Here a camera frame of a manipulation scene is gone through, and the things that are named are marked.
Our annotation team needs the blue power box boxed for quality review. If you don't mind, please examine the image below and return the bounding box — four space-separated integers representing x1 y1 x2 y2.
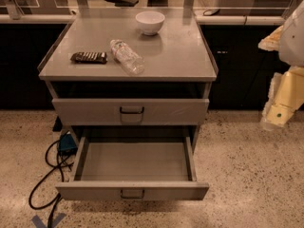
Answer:
58 133 78 156

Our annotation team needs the blue tape floor marker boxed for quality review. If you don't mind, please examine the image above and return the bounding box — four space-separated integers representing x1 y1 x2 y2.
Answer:
30 212 67 228

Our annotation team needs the white ceramic bowl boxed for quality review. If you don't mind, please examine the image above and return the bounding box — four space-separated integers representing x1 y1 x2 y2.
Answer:
135 11 165 35

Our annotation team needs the open grey middle drawer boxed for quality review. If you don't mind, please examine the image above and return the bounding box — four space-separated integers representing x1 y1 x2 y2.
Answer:
57 126 209 201

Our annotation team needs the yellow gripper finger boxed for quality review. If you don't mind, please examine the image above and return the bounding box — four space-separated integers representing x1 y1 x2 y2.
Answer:
260 66 304 131
258 26 283 51

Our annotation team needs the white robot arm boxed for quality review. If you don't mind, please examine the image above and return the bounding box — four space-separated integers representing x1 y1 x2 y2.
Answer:
258 1 304 131

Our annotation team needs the black floor cable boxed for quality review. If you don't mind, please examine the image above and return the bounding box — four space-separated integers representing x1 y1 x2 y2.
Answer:
28 139 76 228

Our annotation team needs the dark striped snack bar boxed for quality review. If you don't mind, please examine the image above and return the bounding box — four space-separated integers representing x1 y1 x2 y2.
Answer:
70 52 107 65

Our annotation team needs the black office chair seat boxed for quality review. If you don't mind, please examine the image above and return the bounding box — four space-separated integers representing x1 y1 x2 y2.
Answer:
105 0 139 7

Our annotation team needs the closed grey upper drawer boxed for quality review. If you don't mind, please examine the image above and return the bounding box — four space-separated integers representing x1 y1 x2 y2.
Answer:
52 99 209 125

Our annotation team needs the grey metal drawer cabinet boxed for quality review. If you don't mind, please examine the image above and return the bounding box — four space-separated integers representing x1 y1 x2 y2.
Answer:
37 7 219 145

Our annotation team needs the clear plastic water bottle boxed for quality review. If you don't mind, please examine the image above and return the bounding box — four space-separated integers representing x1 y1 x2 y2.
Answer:
110 39 144 75

